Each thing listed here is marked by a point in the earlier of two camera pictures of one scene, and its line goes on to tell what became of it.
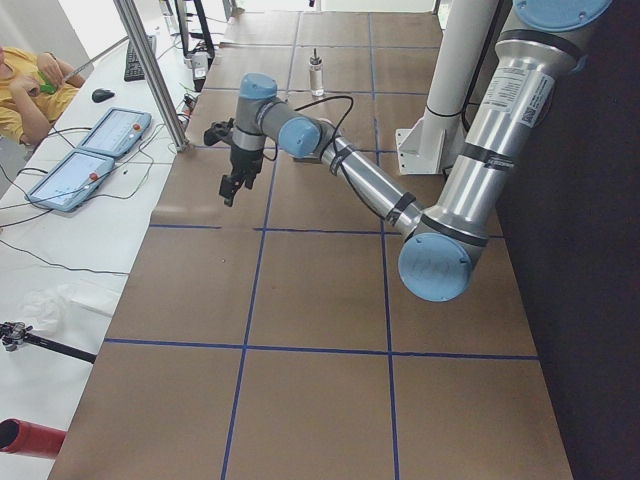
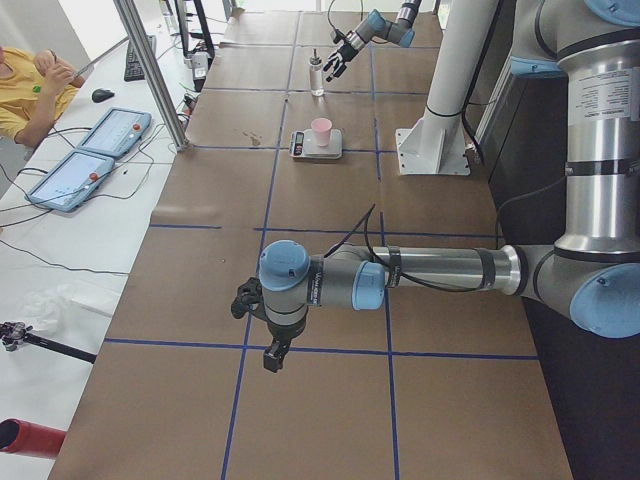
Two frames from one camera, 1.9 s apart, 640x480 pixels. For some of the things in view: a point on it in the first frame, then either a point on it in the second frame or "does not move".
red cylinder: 18,436 does not move
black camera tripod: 14,333 does not move
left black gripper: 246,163 -> 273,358
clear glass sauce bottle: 316,75 does not move
